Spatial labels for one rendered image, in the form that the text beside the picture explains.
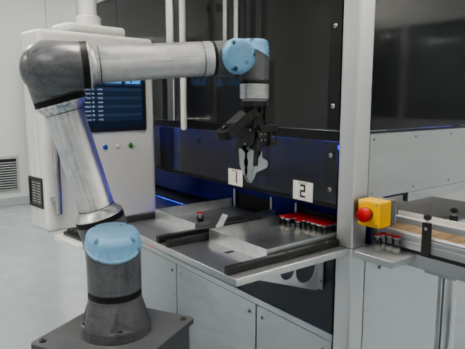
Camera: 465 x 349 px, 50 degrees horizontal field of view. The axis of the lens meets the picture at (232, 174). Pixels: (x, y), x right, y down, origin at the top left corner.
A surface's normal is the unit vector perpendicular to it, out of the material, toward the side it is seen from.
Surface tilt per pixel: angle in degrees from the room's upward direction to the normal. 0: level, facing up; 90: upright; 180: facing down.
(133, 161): 90
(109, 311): 73
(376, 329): 90
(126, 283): 90
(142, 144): 90
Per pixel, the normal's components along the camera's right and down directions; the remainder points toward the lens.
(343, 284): -0.80, 0.09
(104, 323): -0.09, -0.15
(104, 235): 0.04, -0.96
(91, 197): 0.29, 0.15
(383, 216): 0.61, 0.12
